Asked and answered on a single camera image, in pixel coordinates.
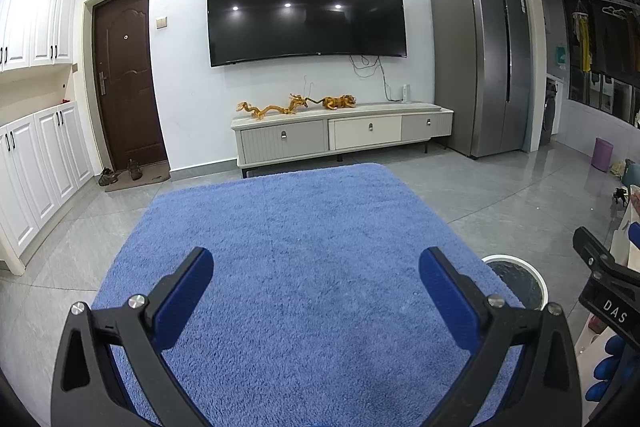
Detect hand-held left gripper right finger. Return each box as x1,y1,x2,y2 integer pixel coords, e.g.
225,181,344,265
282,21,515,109
419,247,583,427

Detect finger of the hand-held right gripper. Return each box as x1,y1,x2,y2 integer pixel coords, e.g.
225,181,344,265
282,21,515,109
622,221,640,265
572,226,627,277

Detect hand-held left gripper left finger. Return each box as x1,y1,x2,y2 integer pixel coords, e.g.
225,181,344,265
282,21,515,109
50,247,215,427

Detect white round trash bin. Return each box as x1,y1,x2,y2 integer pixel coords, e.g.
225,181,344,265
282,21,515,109
481,254,550,312

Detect person's right hand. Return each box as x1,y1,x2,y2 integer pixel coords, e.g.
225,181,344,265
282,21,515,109
585,334,632,404

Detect teal sofa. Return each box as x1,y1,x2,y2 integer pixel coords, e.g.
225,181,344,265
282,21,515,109
622,157,640,188

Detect brown doormat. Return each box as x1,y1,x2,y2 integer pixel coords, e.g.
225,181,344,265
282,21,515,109
104,162,172,193

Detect blue fluffy rug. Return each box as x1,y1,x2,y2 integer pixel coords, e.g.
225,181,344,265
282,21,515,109
90,163,531,427

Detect grey washing machine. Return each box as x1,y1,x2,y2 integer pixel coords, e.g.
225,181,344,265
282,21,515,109
540,77,562,148

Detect white base cabinets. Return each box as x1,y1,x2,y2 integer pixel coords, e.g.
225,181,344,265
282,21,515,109
0,102,95,276

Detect white grey television cabinet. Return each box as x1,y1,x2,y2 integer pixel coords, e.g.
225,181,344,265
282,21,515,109
230,101,455,179

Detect yellow hanging garment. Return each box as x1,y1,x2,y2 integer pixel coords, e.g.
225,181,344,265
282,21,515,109
572,9,594,74

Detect golden dragon figurine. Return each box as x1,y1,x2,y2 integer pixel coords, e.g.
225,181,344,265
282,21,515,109
236,93,314,120

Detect brown entrance door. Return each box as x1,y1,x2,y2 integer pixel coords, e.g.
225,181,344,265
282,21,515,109
85,0,172,172

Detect grey double-door refrigerator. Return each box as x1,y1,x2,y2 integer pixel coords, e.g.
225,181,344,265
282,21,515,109
427,0,532,159

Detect golden tiger figurine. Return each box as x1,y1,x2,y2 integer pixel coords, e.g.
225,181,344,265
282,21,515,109
320,94,359,112

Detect large black television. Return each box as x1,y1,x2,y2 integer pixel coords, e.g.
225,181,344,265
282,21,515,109
206,0,408,68

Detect television cable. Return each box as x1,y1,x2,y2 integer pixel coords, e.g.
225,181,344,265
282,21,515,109
348,54,392,100

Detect white wall cabinets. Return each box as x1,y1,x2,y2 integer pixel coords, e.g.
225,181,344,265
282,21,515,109
0,0,80,74

